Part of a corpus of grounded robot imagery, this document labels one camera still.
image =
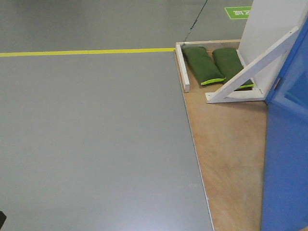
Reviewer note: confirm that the blue door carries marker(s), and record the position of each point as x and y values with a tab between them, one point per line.
285	189

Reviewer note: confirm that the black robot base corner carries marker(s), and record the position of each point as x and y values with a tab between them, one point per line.
2	219

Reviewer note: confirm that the green sandbag left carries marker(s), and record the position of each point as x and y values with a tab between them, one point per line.
202	65

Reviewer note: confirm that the green sandbag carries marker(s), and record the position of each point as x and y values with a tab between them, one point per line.
202	65
228	62

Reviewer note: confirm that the far white triangular brace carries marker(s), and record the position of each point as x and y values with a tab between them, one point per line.
228	92

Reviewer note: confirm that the wooden platform base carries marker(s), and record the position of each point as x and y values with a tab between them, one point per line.
229	140

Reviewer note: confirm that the green sandbag right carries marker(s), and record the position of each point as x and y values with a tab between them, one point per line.
228	62

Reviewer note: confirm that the yellow floor tape line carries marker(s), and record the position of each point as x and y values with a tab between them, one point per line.
82	52

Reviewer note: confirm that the green floor sign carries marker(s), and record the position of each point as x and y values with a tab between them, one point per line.
241	12

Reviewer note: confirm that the white wall panel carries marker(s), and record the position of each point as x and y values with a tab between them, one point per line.
268	21

